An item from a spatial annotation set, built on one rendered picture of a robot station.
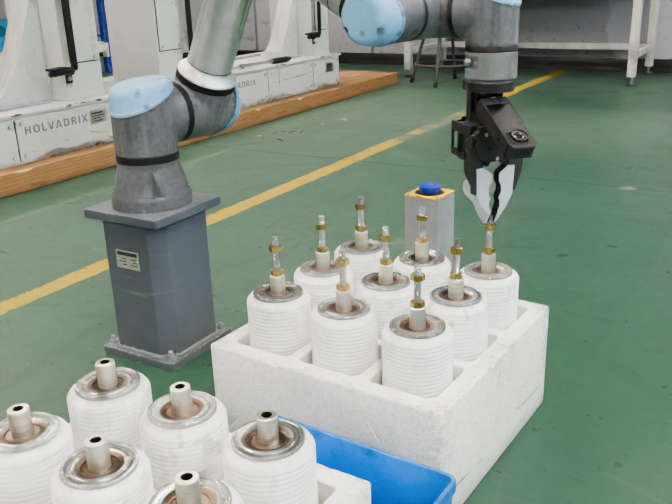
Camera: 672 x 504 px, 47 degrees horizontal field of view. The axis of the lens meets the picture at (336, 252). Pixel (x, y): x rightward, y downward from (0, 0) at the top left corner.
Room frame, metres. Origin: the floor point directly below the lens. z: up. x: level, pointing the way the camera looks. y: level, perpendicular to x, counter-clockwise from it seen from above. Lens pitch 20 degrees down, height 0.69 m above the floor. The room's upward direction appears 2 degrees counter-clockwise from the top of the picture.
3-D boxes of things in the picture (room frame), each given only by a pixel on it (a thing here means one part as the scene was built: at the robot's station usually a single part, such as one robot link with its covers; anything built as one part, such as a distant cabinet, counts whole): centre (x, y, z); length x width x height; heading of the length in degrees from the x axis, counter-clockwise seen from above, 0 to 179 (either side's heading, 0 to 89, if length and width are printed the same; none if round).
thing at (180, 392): (0.74, 0.17, 0.26); 0.02 x 0.02 x 0.03
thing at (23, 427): (0.71, 0.34, 0.26); 0.02 x 0.02 x 0.03
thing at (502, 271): (1.13, -0.24, 0.25); 0.08 x 0.08 x 0.01
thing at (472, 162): (1.12, -0.22, 0.42); 0.05 x 0.02 x 0.09; 109
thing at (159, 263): (1.43, 0.35, 0.15); 0.19 x 0.19 x 0.30; 59
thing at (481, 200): (1.14, -0.22, 0.38); 0.06 x 0.03 x 0.09; 19
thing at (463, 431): (1.10, -0.08, 0.09); 0.39 x 0.39 x 0.18; 55
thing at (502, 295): (1.13, -0.24, 0.16); 0.10 x 0.10 x 0.18
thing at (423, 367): (0.94, -0.11, 0.16); 0.10 x 0.10 x 0.18
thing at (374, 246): (1.26, -0.04, 0.25); 0.08 x 0.08 x 0.01
